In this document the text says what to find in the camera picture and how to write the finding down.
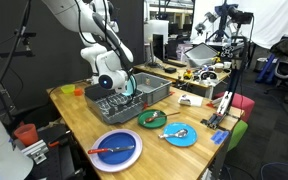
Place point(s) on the white paper packet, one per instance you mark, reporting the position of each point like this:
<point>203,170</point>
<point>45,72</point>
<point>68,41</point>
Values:
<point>190,100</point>

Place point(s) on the black cart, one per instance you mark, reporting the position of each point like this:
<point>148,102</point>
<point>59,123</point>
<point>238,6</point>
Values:
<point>64,163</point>

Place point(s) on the white cup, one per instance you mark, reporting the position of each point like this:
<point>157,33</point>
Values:
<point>219,67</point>

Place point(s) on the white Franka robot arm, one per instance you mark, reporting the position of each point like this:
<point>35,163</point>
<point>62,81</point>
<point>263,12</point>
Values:
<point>84,16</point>

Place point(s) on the grey plastic tub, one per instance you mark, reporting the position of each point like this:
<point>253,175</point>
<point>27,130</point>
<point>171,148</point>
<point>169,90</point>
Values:
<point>154,86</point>

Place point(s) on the small red clip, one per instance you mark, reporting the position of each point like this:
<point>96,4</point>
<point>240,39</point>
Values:
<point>145,106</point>

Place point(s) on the lime green bowl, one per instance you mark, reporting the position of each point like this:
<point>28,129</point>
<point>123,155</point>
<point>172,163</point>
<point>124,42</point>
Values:
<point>67,89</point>

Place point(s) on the large lavender plate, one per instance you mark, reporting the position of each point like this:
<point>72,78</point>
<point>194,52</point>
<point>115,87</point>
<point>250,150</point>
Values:
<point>95,160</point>

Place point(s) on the yellow toy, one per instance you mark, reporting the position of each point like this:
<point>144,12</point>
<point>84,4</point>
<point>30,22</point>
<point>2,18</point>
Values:
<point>187,74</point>

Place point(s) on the bright blue plate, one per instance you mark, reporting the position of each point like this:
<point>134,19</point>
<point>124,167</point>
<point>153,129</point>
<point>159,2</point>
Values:
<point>184,141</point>

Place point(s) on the pink stool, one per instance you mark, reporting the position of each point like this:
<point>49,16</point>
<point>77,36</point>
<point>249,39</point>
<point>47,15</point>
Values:
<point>242,103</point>

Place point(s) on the silver metal spoon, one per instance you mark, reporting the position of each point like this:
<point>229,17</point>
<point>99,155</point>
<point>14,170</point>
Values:
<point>157,114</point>
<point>180,133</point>

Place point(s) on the black camera atop stand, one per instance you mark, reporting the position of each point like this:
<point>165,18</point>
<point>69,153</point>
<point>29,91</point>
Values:
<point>240,15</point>

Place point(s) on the light blue plate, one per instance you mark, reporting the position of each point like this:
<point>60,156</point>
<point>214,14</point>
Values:
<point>130,87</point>

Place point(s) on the black camera on boom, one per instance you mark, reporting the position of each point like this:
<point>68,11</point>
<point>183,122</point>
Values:
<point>30,34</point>

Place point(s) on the blue tape piece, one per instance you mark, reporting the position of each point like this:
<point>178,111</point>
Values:
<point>220,137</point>

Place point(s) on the aluminium bracket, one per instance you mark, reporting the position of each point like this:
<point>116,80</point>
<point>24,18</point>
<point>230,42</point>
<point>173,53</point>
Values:
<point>35,151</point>

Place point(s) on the white rounded machine housing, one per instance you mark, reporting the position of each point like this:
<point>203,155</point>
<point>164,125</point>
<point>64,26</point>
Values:
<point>0,146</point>

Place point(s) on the translucent grey storage bin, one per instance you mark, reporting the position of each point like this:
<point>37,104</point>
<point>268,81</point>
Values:
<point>200,53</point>

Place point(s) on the red plastic cup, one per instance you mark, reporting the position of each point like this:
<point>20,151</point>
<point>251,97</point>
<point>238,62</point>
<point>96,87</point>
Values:
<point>26,135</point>

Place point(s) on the black aluminium camera stand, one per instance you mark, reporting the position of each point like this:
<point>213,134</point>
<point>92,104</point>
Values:
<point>236,76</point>

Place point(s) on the black power adapter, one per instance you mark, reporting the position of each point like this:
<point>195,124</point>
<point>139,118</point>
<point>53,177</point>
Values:
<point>170,70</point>

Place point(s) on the green stool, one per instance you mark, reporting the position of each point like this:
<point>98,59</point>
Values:
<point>239,133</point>

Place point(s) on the small orange cup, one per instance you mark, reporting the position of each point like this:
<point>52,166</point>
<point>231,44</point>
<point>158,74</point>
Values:
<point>78,92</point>

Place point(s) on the green plate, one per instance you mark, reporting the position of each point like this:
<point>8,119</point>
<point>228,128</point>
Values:
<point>159,124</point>

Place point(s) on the wooden office desk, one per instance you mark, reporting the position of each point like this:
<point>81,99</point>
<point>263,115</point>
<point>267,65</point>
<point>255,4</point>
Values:
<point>175,76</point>

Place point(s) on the dark blue plate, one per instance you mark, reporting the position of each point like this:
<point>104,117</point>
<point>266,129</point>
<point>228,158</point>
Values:
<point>117,138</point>

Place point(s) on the white headset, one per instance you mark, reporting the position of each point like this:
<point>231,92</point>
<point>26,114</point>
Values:
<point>209,75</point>

